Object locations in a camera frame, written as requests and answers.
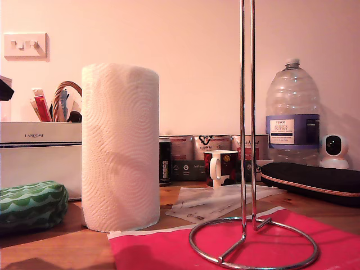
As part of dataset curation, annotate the black zipped case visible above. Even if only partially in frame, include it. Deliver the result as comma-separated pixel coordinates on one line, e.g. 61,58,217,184
260,162,360,208

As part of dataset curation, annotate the silver tin with recycling mark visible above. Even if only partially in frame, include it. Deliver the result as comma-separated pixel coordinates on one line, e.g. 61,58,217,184
192,134,233,161

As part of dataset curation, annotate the white paper towel roll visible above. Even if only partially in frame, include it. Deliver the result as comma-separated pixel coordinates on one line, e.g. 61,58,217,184
80,62,160,232

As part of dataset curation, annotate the wicker basket with handle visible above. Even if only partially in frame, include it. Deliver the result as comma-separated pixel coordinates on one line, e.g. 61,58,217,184
52,80,83,122

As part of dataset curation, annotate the silver tin with red label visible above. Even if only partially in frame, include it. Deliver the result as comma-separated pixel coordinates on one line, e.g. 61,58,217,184
170,134,195,161

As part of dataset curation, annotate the green wave-pattern pouch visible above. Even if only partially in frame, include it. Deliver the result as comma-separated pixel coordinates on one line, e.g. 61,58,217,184
0,180,69,231

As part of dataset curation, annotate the white wall light switch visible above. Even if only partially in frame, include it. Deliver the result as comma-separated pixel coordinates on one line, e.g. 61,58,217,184
3,32,50,60

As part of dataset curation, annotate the dark floral mug white handle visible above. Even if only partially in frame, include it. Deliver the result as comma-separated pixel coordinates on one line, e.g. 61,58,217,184
202,150,239,188

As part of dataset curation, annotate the small white round camera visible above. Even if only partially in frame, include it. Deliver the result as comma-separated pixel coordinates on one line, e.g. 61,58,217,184
319,134,350,170

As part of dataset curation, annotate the clear plastic bag with print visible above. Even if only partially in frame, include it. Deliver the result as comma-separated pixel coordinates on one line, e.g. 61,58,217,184
165,184,287,224

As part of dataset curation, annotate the black Pepsi can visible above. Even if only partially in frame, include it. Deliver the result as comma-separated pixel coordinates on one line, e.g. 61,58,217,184
159,137,172,187

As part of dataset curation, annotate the red and white tube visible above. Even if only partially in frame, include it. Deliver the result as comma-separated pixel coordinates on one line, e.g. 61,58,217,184
30,87,53,122

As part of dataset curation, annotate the white Lancome box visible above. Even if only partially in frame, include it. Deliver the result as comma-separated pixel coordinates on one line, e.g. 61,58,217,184
0,121,83,201

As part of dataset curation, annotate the large clear water bottle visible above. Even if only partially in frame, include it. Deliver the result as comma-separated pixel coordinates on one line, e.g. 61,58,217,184
265,58,321,167

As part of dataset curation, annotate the chrome wire paper towel stand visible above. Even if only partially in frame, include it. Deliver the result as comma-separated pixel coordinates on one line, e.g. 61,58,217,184
188,0,320,267

